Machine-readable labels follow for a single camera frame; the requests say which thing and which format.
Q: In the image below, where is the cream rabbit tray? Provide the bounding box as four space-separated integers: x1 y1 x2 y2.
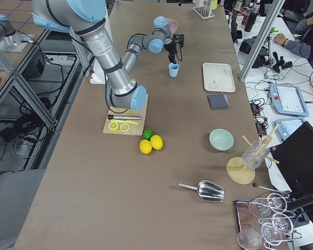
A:
202 62 236 93

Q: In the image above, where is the wine glass front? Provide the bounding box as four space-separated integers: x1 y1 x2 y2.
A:
237 222 282 249

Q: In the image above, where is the dark grey folded cloth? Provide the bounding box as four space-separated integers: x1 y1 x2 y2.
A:
207 93 230 109

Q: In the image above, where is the wooden cutting board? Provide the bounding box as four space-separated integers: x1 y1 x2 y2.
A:
103 97 148 136

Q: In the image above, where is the lemon slice upper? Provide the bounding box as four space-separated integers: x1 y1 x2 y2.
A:
119 123 130 132

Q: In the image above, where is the light blue plastic cup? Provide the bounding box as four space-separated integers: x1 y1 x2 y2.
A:
168 62 179 78

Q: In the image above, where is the wooden mug tree stand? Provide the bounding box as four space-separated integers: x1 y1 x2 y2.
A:
226 124 280 184

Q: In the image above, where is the teach pendant front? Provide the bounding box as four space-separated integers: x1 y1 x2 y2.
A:
270 84 309 117

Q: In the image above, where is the mint green bowl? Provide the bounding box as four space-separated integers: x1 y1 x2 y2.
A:
209 128 234 151

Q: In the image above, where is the green lime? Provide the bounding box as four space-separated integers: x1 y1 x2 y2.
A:
142 129 154 140

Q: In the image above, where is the seated person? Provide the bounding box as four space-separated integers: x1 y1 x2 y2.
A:
273 11 313 69

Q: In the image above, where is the aluminium frame post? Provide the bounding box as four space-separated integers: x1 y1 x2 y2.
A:
239 0 285 82

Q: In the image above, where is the black monitor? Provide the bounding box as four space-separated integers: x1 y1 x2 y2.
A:
271 121 313 195

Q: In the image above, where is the wine glass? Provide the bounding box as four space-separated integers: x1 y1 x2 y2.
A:
237 222 282 249
258 213 294 246
248 193 287 218

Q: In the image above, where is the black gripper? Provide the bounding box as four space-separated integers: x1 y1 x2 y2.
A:
164 34 184 64

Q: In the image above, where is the teach pendant rear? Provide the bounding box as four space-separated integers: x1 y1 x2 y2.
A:
274 117 305 141

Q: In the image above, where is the teach pendant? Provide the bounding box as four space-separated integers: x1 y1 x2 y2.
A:
274 117 305 141
270 84 309 117

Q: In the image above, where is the yellow lemon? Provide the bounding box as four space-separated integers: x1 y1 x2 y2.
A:
139 139 152 154
150 134 163 150

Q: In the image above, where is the yellow lemon front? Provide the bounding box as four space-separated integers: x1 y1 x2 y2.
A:
139 139 152 154

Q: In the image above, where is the lemon slice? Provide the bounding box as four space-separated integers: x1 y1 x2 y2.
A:
119 123 130 132
108 121 119 131

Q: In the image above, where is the pile of clear ice cubes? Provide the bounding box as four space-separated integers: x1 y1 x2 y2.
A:
169 22 177 29

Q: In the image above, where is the yellow lemon rear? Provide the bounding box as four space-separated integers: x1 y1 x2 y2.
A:
150 134 163 150

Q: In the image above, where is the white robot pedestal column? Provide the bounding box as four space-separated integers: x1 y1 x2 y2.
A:
89 0 115 85

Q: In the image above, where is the wine glass middle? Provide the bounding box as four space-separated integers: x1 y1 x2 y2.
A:
258 213 294 246

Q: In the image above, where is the wine glass rear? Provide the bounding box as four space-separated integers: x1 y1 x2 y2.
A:
248 193 287 218

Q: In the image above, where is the glass mug on stand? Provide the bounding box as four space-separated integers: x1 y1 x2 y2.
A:
242 141 269 169

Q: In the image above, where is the pink bowl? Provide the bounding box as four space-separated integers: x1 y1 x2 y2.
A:
166 18 178 34

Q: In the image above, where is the white wire cup rack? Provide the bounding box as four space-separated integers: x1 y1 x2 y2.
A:
192 0 214 19

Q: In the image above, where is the steel ice scoop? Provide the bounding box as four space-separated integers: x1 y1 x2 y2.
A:
178 180 225 203

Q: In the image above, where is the black rectangular tray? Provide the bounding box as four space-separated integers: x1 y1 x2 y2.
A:
234 200 303 249

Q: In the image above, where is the lemon slice lower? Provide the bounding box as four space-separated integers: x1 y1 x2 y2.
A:
108 121 119 131

